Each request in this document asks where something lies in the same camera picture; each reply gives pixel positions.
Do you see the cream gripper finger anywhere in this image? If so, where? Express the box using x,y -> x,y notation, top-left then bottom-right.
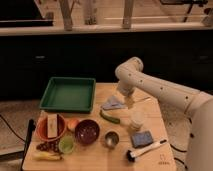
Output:
124,96 -> 134,108

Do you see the light blue towel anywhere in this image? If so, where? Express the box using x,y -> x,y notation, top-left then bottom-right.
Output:
101,96 -> 126,110

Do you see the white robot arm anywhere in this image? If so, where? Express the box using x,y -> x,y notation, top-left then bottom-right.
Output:
115,57 -> 213,171

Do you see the small metal cup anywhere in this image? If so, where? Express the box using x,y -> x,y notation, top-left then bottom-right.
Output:
105,131 -> 119,148

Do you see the light green small cup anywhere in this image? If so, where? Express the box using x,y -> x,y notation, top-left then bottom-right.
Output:
58,136 -> 74,154

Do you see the metal fork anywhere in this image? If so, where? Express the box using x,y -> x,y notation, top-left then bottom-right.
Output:
133,97 -> 151,104

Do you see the clear plastic jar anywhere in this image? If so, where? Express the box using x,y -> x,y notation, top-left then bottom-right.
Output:
130,112 -> 143,131

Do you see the green cucumber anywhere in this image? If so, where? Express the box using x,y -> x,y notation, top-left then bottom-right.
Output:
99,110 -> 120,124

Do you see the blue sponge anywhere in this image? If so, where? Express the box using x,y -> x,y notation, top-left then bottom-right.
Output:
131,131 -> 153,148

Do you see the dark purple bowl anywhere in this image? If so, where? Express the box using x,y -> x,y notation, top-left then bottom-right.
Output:
75,119 -> 100,145

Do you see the green plastic tray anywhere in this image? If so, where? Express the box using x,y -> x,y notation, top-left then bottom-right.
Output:
40,77 -> 96,113

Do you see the orange fruit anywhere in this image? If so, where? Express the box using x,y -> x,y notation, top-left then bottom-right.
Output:
67,118 -> 79,132

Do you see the wooden block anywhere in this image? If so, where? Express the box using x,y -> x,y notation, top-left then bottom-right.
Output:
47,114 -> 58,138

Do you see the bunch of dark grapes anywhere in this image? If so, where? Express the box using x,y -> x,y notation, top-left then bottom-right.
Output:
36,141 -> 59,153

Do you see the orange bowl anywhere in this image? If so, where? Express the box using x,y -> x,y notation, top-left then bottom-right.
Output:
36,114 -> 67,142

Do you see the black clamp stand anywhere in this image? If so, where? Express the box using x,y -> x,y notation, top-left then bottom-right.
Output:
0,119 -> 36,163

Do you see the yellow banana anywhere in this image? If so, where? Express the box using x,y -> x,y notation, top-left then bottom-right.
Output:
33,152 -> 62,161

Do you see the white handled black brush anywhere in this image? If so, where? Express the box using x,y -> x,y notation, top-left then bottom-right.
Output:
126,139 -> 167,162

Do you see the black cable right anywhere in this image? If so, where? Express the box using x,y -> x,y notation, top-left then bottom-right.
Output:
170,143 -> 186,168

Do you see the black cable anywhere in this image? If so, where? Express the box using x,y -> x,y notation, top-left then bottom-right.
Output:
170,143 -> 186,168
0,113 -> 27,144

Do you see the black cable left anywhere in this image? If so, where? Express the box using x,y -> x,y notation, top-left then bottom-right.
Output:
0,113 -> 27,144

